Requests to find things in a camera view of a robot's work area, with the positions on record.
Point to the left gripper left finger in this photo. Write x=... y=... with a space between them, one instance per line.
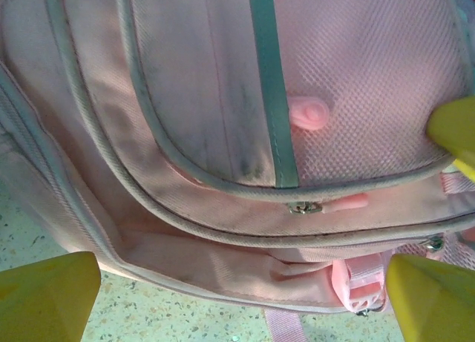
x=37 y=305

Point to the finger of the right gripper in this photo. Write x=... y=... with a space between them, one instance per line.
x=456 y=130

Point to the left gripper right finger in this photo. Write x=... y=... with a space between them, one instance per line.
x=438 y=308

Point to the pink student backpack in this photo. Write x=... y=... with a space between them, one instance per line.
x=222 y=97

